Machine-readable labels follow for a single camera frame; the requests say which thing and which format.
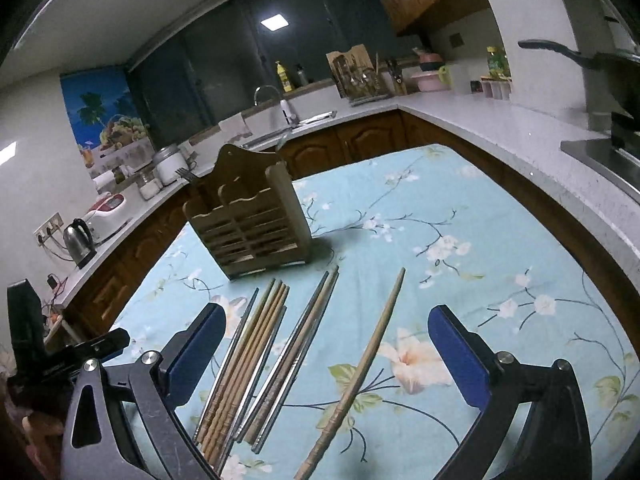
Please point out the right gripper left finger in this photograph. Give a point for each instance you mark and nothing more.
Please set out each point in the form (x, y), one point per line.
(98, 442)

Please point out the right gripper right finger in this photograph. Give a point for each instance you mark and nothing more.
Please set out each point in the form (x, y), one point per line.
(554, 442)

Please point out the long carved wooden chopstick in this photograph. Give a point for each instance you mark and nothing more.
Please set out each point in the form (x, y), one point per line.
(343, 406)

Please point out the person's left hand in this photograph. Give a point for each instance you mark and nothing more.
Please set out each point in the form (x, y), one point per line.
(41, 434)

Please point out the steel electric kettle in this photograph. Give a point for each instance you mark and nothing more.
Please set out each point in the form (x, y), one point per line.
(79, 242)

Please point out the white red rice cooker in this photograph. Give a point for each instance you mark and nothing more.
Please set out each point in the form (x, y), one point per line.
(107, 216)

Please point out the glass storage jar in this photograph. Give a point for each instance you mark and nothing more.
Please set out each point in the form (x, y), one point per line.
(148, 185)

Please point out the light blue floral tablecloth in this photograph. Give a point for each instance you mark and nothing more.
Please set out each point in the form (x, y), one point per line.
(428, 219)

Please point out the metal fork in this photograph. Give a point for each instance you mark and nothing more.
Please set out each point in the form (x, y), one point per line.
(188, 175)

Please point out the white lidded pot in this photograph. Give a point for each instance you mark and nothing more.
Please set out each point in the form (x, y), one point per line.
(167, 161)

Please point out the wooden utensil holder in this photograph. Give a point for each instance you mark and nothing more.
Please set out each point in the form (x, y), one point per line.
(247, 214)

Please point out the stainless steel sink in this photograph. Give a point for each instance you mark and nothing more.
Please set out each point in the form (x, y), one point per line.
(280, 135)

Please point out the chrome sink faucet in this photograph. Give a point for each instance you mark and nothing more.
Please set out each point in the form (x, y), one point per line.
(267, 93)

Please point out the yellow dish soap bottle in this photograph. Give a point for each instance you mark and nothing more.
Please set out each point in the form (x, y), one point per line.
(285, 80)

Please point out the yellow oil bottle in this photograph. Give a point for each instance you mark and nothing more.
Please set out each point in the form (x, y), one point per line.
(498, 65)

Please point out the pink plastic basin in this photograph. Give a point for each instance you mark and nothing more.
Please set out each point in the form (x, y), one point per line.
(430, 81)

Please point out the countertop utensil drying rack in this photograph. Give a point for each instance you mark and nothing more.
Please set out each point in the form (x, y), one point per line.
(356, 77)

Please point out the tropical fruit wall poster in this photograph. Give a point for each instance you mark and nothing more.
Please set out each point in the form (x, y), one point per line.
(107, 127)

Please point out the black wok with handle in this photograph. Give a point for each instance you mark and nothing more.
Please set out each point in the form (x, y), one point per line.
(620, 68)

